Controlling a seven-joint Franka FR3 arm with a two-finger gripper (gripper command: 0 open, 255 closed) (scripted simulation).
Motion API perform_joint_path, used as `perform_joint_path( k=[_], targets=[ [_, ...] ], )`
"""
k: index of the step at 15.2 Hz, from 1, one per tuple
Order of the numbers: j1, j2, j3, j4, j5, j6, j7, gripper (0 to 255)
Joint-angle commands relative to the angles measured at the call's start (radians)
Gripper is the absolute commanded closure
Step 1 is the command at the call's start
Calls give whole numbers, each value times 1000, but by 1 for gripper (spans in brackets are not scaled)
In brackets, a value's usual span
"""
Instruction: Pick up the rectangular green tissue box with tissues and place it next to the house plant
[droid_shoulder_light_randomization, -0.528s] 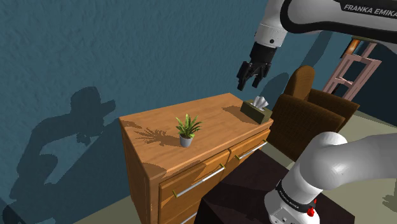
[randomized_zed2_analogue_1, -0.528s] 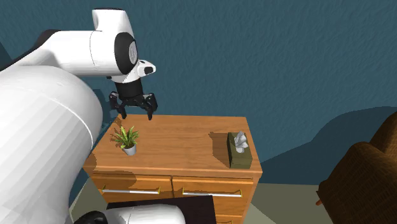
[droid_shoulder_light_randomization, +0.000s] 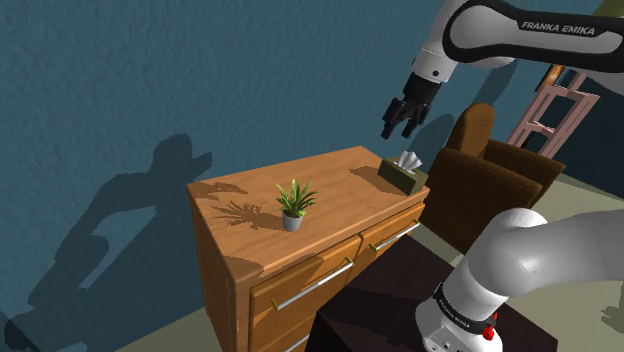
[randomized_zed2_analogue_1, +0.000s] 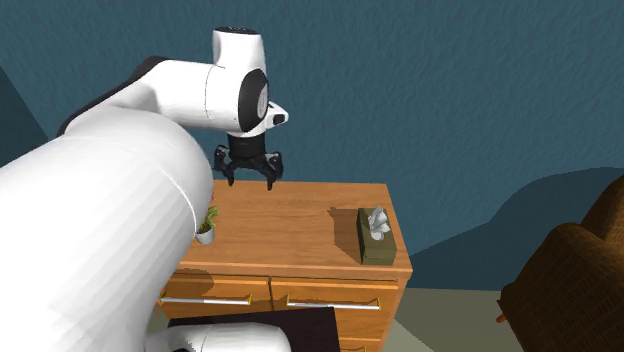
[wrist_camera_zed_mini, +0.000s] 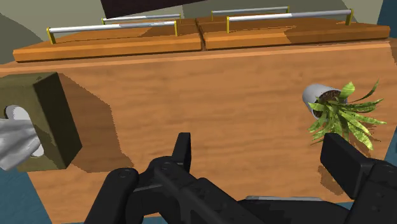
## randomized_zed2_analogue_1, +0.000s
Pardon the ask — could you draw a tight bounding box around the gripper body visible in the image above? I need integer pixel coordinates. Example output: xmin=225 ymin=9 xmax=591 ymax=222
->
xmin=226 ymin=132 xmax=268 ymax=171

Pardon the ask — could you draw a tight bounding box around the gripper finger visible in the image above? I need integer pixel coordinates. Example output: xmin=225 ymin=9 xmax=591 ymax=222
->
xmin=261 ymin=151 xmax=285 ymax=192
xmin=213 ymin=145 xmax=237 ymax=189

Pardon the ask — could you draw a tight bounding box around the wooden chest of drawers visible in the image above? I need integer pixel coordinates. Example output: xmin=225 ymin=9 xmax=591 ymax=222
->
xmin=156 ymin=179 xmax=415 ymax=352

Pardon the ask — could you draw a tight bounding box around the small potted green plant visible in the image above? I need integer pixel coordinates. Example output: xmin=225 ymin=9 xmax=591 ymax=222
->
xmin=194 ymin=204 xmax=220 ymax=246

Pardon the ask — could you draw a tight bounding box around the olive green tissue box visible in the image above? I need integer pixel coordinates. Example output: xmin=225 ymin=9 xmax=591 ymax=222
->
xmin=356 ymin=204 xmax=399 ymax=267

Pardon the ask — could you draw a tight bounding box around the brown armchair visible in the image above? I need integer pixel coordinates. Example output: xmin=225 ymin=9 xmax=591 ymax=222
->
xmin=495 ymin=174 xmax=624 ymax=352

